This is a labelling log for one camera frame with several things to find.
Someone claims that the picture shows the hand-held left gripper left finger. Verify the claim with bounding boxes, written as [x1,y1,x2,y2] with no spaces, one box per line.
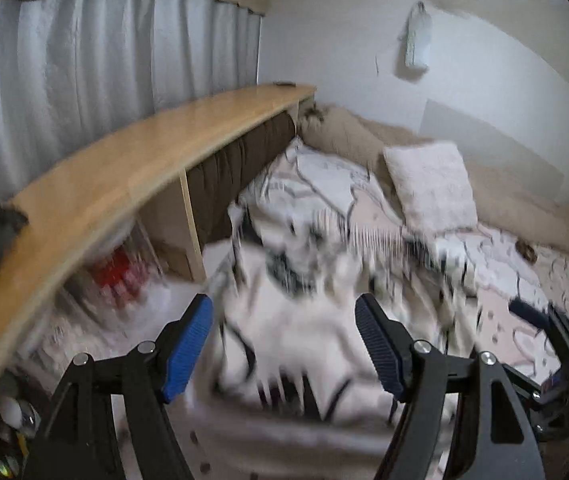
[22,294,215,480]

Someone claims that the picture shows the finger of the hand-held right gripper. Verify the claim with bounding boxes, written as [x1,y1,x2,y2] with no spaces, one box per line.
[509,297,569,361]

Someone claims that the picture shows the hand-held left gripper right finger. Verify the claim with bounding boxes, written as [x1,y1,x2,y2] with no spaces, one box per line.
[355,294,548,480]

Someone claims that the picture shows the black and white printed garment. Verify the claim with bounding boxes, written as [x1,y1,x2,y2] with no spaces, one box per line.
[204,199,470,426]

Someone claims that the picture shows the bear print bed sheet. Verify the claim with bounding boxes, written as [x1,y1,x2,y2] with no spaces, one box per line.
[237,137,569,396]

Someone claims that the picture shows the red box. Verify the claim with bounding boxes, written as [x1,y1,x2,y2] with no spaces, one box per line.
[92,249,138,308]

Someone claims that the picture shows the white fluffy pillow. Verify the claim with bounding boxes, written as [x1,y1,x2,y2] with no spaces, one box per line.
[382,141,480,233]

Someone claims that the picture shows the wooden headboard shelf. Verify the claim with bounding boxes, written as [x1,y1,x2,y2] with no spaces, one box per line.
[0,82,318,441]

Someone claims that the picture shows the brown headboard cushion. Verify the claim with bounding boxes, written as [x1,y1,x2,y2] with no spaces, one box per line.
[184,112,299,248]

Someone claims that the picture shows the grey curtain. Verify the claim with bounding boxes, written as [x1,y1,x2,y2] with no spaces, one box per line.
[0,0,262,221]

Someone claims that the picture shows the white wall-mounted device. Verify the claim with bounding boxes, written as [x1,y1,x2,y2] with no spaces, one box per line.
[399,2,434,78]

